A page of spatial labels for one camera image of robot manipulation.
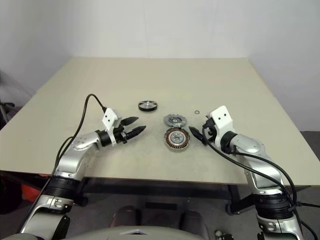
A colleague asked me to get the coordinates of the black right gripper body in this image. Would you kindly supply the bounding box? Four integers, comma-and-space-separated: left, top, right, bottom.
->
201, 112, 219, 146

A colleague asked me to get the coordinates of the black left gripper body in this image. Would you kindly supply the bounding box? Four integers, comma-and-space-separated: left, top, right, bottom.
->
113, 119, 130, 145

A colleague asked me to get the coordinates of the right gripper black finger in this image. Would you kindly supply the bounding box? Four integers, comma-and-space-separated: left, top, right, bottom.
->
188, 126, 207, 146

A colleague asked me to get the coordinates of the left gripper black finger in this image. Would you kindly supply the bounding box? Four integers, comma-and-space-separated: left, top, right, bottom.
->
124, 125, 147, 141
122, 116, 139, 126

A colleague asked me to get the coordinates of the motor stator with copper windings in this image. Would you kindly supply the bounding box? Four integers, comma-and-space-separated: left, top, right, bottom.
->
163, 126, 192, 152

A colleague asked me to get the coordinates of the black round rotor cap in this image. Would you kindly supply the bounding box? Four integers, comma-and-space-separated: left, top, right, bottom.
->
137, 99, 160, 113

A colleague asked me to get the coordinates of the silver toothed motor cover plate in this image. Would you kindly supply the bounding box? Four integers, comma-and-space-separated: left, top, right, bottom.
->
163, 113, 188, 128

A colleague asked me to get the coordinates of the black rectangular floor plate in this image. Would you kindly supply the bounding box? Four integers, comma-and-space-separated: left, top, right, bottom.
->
145, 202, 179, 211

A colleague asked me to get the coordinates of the dark rounded shape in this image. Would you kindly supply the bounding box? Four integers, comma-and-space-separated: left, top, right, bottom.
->
111, 205, 142, 228
180, 209, 214, 234

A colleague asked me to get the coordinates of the grey robot torso shell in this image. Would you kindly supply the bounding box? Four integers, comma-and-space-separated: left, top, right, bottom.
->
71, 226, 221, 240

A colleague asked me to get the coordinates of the small white black floor item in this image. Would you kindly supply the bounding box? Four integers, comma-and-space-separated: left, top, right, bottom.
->
214, 229, 234, 240

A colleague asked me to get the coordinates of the red object under table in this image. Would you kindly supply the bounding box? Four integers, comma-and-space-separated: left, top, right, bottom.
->
21, 183, 41, 204

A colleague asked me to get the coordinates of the grey tripod stand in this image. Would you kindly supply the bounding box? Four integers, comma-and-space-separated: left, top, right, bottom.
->
0, 99, 16, 131

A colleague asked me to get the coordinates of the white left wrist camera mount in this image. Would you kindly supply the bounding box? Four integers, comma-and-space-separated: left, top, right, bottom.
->
101, 107, 123, 148

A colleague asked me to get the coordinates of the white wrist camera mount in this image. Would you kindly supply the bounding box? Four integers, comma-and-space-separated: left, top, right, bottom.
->
101, 107, 123, 148
208, 105, 236, 149

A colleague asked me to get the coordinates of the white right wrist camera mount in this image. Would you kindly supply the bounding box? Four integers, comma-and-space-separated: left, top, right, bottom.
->
208, 105, 236, 149

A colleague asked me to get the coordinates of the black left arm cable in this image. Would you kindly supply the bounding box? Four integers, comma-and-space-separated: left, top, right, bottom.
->
34, 93, 107, 201

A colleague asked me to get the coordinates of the black table frame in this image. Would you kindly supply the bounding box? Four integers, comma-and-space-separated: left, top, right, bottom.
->
74, 176, 258, 216

